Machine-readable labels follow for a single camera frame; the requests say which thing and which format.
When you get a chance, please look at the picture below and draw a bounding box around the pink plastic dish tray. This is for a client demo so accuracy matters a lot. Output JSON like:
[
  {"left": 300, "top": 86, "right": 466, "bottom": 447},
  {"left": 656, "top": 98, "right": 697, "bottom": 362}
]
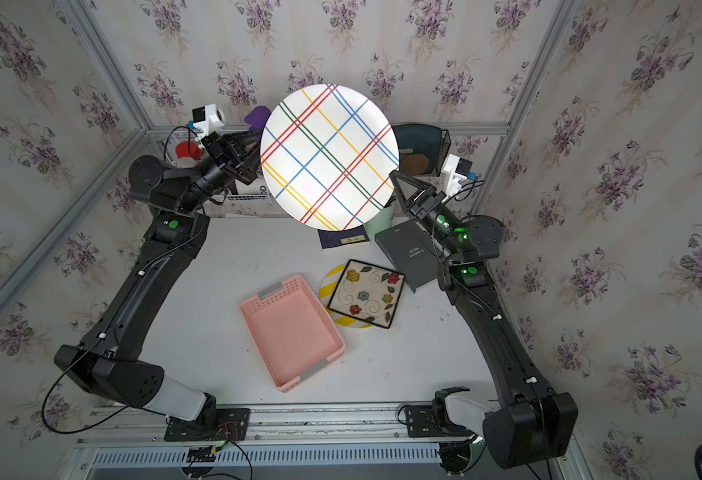
[{"left": 239, "top": 275, "right": 346, "bottom": 393}]

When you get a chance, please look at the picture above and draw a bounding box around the round cork coaster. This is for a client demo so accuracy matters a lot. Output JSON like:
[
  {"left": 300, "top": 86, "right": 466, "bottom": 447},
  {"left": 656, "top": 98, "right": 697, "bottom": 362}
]
[{"left": 399, "top": 154, "right": 430, "bottom": 176}]

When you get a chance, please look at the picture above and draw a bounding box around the black mesh wall organizer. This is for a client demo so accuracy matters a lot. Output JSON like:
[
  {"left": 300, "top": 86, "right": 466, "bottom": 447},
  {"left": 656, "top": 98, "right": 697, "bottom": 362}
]
[{"left": 393, "top": 123, "right": 451, "bottom": 177}]

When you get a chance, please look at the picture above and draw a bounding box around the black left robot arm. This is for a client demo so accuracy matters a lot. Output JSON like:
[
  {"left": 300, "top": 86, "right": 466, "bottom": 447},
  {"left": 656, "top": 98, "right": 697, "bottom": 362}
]
[{"left": 54, "top": 130, "right": 262, "bottom": 428}]

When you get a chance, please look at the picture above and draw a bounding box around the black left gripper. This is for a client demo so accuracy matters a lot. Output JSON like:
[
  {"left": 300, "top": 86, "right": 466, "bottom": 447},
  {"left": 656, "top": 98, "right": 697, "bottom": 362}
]
[{"left": 179, "top": 130, "right": 276, "bottom": 217}]

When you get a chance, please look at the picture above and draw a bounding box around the round plaid pattern plate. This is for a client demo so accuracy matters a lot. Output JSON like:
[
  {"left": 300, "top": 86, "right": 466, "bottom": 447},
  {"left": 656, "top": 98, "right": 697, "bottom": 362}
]
[{"left": 260, "top": 84, "right": 400, "bottom": 231}]

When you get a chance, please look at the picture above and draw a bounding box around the purple microfibre cloth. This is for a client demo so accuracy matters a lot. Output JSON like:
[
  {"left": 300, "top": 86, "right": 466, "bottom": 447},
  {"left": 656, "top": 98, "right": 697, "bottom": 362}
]
[{"left": 244, "top": 106, "right": 272, "bottom": 131}]

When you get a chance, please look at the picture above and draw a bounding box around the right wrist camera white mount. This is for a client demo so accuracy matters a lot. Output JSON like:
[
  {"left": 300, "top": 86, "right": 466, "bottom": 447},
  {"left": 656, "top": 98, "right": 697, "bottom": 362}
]
[{"left": 440, "top": 154, "right": 478, "bottom": 196}]

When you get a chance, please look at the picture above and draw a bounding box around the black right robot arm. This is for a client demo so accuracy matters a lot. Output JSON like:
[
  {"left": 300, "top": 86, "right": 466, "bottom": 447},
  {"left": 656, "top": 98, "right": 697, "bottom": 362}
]
[{"left": 390, "top": 171, "right": 579, "bottom": 469}]

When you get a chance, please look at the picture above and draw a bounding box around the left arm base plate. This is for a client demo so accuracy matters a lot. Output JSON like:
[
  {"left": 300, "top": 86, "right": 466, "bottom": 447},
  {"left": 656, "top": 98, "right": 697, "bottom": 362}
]
[{"left": 164, "top": 407, "right": 252, "bottom": 442}]

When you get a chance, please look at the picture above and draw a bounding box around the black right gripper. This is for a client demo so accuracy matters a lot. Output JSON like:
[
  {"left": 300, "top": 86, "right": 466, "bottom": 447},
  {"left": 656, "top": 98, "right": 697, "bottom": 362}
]
[{"left": 390, "top": 173, "right": 465, "bottom": 265}]

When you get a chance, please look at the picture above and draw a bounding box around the square floral plate black rim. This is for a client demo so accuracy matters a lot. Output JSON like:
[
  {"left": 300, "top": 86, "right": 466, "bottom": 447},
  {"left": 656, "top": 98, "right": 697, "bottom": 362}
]
[{"left": 319, "top": 260, "right": 406, "bottom": 329}]

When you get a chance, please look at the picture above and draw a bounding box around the dark blue notebook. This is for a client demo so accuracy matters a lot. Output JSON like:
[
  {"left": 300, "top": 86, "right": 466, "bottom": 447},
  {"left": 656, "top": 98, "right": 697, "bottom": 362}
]
[{"left": 318, "top": 225, "right": 370, "bottom": 251}]

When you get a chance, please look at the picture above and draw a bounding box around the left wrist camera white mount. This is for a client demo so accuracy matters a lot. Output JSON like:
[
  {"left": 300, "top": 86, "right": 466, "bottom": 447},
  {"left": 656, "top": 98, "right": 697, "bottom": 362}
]
[{"left": 188, "top": 104, "right": 226, "bottom": 138}]

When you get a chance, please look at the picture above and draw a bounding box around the red lid jar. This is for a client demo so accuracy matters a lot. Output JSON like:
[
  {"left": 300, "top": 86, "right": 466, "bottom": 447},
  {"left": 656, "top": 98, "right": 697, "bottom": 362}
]
[{"left": 175, "top": 141, "right": 202, "bottom": 161}]

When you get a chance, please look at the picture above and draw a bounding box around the green pencil cup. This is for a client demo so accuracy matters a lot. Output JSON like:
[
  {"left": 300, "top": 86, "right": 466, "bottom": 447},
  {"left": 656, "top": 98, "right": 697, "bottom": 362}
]
[{"left": 364, "top": 204, "right": 396, "bottom": 241}]

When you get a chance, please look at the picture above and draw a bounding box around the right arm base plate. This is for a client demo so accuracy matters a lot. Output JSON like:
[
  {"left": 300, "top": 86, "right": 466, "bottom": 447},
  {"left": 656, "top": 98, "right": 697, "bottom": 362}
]
[{"left": 396, "top": 404, "right": 476, "bottom": 438}]

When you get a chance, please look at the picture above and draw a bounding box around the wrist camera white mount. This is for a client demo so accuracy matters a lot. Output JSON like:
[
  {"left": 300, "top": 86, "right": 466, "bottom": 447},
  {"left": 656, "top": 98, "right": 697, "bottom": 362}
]
[
  {"left": 188, "top": 104, "right": 226, "bottom": 138},
  {"left": 440, "top": 154, "right": 478, "bottom": 196}
]

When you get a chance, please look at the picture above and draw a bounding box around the yellow white striped round plate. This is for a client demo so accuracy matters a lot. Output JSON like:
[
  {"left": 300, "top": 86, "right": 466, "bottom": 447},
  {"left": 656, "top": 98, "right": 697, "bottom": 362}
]
[{"left": 318, "top": 262, "right": 373, "bottom": 329}]

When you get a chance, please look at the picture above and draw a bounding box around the dark grey book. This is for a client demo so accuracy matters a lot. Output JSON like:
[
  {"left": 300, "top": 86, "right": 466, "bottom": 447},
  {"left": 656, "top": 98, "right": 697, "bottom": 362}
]
[{"left": 375, "top": 220, "right": 439, "bottom": 293}]

